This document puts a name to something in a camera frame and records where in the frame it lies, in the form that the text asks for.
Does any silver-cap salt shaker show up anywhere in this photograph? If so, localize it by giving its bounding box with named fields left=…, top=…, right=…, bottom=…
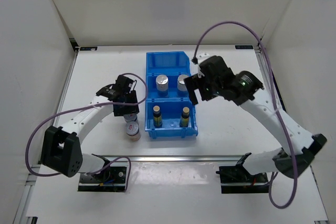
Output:
left=155, top=74, right=169, bottom=97
left=177, top=74, right=188, bottom=97

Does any red-label spice jar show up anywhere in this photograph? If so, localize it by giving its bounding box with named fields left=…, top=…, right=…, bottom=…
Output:
left=125, top=121, right=141, bottom=142
left=123, top=113, right=138, bottom=122

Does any brown sauce bottle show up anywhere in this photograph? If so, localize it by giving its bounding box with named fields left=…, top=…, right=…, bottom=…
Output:
left=180, top=107, right=190, bottom=127
left=153, top=105, right=163, bottom=127

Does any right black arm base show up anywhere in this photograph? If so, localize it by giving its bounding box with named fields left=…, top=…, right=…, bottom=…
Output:
left=216, top=153, right=270, bottom=194

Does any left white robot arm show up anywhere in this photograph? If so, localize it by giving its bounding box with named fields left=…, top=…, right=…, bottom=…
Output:
left=40, top=74, right=139, bottom=182

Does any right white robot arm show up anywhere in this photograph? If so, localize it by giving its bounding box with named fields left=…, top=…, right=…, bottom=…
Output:
left=184, top=55, right=327, bottom=182

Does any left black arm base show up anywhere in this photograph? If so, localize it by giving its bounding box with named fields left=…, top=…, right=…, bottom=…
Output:
left=77, top=154, right=132, bottom=193

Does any far blue storage bin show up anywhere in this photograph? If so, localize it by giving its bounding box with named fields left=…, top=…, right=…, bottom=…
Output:
left=146, top=51, right=191, bottom=76

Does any blue storage bin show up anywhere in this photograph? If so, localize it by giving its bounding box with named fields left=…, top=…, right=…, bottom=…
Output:
left=146, top=51, right=191, bottom=76
left=146, top=73, right=189, bottom=101
left=144, top=98, right=198, bottom=139

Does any middle blue storage bin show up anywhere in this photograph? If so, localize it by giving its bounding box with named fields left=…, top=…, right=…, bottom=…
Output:
left=146, top=73, right=189, bottom=101

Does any near blue storage bin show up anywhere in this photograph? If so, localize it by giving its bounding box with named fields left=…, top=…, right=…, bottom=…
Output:
left=144, top=98, right=198, bottom=139

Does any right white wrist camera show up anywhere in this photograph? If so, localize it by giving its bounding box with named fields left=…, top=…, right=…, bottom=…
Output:
left=192, top=52, right=211, bottom=65

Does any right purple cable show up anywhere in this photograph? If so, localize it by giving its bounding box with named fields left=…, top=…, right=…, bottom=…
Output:
left=193, top=20, right=298, bottom=209

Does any aluminium frame rail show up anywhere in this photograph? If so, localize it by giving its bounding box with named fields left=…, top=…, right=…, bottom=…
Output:
left=31, top=155, right=281, bottom=162

